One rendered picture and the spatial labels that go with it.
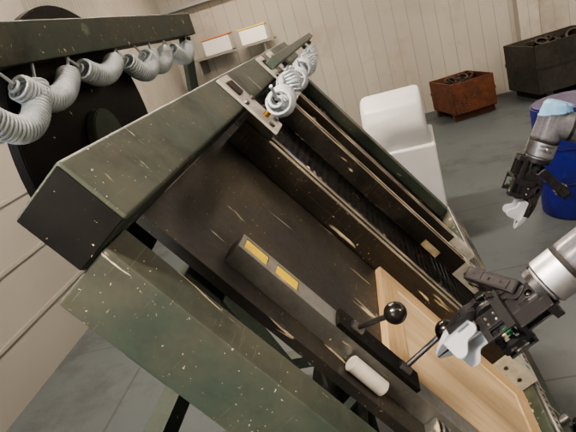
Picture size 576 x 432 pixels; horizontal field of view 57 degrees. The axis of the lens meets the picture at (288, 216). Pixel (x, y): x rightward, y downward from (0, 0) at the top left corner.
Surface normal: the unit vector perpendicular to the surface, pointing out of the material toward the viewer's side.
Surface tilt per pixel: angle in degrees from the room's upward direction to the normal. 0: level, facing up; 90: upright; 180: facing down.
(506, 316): 38
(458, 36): 90
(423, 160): 90
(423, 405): 90
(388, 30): 90
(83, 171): 57
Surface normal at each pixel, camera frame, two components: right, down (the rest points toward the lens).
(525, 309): -0.74, -0.48
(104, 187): 0.66, -0.67
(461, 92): 0.14, 0.29
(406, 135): -0.24, 0.22
